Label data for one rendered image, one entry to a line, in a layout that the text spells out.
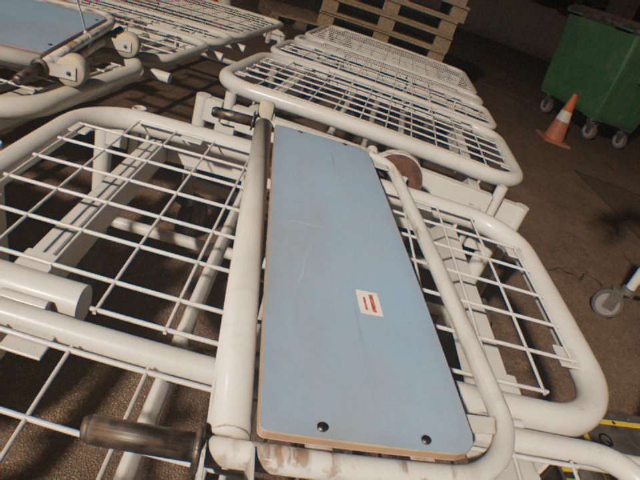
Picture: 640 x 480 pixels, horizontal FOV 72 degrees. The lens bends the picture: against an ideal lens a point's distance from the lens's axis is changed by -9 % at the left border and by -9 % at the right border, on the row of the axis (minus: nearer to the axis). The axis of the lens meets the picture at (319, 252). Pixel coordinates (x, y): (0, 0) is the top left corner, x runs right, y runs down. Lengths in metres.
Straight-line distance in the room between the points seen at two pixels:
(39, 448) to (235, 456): 0.67
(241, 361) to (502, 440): 0.25
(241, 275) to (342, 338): 0.12
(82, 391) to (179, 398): 0.20
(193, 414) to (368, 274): 0.58
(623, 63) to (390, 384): 5.97
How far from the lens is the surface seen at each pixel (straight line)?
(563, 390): 1.59
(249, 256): 0.53
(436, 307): 1.18
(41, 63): 1.05
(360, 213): 0.71
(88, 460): 0.98
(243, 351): 0.42
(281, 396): 0.40
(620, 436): 1.06
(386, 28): 4.62
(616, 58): 6.35
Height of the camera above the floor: 0.83
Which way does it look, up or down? 31 degrees down
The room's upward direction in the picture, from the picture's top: 19 degrees clockwise
